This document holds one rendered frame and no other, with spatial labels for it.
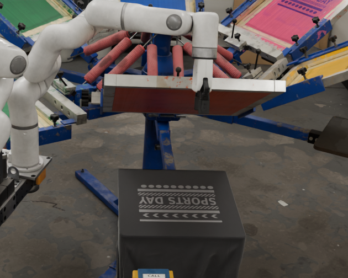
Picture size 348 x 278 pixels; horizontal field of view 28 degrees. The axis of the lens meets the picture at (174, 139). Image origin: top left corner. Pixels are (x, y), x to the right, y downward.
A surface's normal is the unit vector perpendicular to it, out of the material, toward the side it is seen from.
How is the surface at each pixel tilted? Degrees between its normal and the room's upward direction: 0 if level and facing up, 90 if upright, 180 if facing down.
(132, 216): 0
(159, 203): 0
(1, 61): 86
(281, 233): 0
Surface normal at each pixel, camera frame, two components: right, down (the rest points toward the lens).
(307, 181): 0.07, -0.90
